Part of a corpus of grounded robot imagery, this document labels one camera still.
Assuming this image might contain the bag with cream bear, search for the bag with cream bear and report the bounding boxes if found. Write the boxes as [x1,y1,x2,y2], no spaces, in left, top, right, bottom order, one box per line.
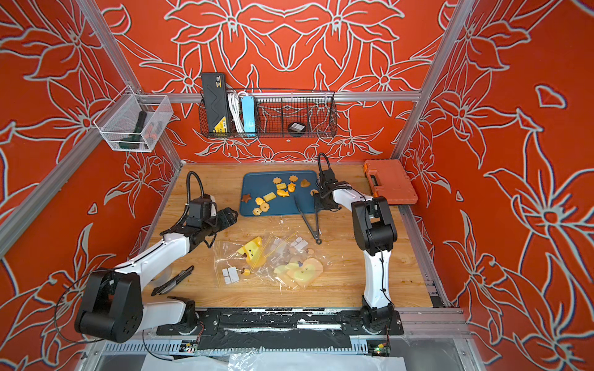
[269,250,331,290]

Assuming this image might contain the clear tape roll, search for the clear tape roll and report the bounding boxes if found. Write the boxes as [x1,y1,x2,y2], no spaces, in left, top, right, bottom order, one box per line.
[151,266,173,288]

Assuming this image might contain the dark green screwdriver handle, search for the dark green screwdriver handle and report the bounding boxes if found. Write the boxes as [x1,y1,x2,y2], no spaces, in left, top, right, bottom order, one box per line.
[118,111,147,150]

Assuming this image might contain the bag with yellow duck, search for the bag with yellow duck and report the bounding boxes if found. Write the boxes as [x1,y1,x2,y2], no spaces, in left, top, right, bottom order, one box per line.
[214,233,274,287]

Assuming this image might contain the dark blue tray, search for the dark blue tray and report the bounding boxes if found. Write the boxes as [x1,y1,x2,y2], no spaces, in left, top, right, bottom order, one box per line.
[240,170,317,217]

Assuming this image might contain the clear acrylic wall bin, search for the clear acrylic wall bin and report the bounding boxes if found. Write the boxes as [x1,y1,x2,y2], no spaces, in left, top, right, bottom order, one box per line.
[93,86,173,153]

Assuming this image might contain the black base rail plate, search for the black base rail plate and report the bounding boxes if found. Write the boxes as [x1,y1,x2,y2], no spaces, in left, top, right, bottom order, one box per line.
[156,308,404,355]

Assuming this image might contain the light blue power bank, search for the light blue power bank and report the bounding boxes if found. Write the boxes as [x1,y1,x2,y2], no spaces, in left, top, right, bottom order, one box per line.
[241,96,257,136]

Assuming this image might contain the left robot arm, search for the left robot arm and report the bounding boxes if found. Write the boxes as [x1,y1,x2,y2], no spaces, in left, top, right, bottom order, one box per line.
[74,192,238,343]

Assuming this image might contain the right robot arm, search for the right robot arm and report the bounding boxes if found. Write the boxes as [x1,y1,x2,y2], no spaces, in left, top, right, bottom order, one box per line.
[313,153,398,332]

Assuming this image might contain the black box in basket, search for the black box in basket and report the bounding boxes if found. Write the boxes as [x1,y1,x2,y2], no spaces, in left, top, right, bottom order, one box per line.
[201,72,230,137]

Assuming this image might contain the black wire wall basket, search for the black wire wall basket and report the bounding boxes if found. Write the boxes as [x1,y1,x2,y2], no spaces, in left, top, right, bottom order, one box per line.
[198,90,338,139]

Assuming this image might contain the white coiled cable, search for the white coiled cable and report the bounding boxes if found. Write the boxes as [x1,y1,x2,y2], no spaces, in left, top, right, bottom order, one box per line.
[228,91,247,135]

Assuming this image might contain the rectangular yellow cookie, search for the rectangular yellow cookie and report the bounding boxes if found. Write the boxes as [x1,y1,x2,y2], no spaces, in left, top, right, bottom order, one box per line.
[263,192,277,203]

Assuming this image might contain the orange tool case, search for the orange tool case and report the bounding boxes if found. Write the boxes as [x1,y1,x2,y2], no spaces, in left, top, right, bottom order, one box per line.
[363,159,419,206]

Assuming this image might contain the black metal tongs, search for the black metal tongs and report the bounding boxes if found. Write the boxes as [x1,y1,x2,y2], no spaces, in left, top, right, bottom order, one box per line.
[295,194,323,245]

